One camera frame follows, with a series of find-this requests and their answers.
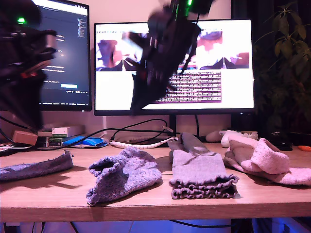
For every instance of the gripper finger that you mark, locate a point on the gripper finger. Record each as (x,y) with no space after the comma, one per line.
(31,102)
(161,85)
(12,97)
(142,94)

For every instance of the blue knitted sock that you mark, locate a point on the blue knitted sock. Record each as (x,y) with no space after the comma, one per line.
(136,174)
(36,167)

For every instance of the grey ribbed sock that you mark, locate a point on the grey ribbed sock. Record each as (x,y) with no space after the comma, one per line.
(194,165)
(204,193)

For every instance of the pink fluffy sock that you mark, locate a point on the pink fluffy sock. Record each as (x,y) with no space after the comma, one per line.
(267,157)
(298,177)

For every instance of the bright screen monitor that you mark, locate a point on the bright screen monitor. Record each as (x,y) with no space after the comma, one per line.
(116,89)

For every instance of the pale grey flat object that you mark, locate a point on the pale grey flat object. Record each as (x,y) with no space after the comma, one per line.
(56,126)

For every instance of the flat white box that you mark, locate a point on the flat white box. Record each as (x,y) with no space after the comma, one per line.
(45,134)

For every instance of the black monitor stand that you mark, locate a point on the black monitor stand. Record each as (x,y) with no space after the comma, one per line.
(172,123)

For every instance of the small green label box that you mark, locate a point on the small green label box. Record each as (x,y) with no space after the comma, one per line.
(57,140)

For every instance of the white box green label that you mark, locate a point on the white box green label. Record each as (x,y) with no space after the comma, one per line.
(73,131)

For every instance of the black flat device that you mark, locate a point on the black flat device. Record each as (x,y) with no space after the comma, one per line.
(12,152)

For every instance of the dark code screen monitor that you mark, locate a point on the dark code screen monitor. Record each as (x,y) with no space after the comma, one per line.
(73,60)

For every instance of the blue plastic packet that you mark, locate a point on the blue plastic packet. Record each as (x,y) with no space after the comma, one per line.
(90,141)

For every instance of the pale round controller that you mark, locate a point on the pale round controller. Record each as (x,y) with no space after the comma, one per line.
(213,137)

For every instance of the white game controller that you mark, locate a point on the white game controller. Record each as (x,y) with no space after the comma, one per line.
(224,140)

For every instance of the green leafy houseplant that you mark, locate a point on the green leafy houseplant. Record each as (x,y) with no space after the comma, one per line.
(283,46)

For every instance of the black wallet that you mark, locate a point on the black wallet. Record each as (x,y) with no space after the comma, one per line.
(284,147)

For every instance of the orange object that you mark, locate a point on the orange object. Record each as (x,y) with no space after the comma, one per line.
(305,148)

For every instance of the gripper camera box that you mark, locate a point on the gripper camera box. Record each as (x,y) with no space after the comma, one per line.
(132,43)
(51,40)

